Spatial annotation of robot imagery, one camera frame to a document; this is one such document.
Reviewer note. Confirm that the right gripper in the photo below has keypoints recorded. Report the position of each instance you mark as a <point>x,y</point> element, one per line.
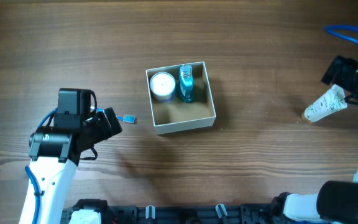
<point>339,73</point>

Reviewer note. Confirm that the white lotion tube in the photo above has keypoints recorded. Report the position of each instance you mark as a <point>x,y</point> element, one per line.
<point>330,102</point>

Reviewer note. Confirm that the blue mouthwash bottle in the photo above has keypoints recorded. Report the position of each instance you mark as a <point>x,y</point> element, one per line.
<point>186,82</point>

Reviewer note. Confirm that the white cardboard box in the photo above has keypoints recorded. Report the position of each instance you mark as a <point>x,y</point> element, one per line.
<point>171,113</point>

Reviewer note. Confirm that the white round jar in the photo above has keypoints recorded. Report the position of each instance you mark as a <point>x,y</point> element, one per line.
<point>162,86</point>

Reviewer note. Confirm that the blue white toothbrush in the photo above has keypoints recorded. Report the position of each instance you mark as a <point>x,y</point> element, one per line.
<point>125,118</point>

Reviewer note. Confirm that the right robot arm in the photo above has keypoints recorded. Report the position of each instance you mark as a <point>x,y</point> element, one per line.
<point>336,201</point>

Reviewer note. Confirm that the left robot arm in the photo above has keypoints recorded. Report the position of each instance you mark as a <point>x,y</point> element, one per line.
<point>75,126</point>

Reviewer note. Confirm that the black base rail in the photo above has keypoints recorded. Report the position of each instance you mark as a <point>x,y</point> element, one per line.
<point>247,213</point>

